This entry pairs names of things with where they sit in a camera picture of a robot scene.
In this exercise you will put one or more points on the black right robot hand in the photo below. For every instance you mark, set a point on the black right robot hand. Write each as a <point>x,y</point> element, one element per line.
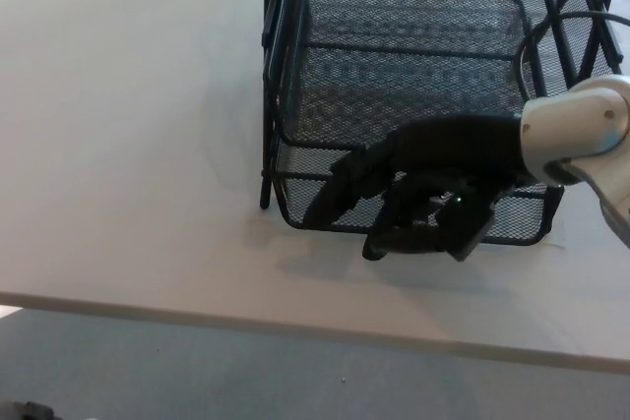
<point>443,144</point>

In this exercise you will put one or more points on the dark robot body part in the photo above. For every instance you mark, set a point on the dark robot body part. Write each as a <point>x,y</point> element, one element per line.
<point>24,411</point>

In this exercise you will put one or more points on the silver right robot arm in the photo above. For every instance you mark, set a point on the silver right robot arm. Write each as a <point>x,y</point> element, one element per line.
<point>566,125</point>

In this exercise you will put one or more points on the black mesh tray with label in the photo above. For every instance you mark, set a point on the black mesh tray with label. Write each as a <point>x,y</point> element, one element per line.
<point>394,76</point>

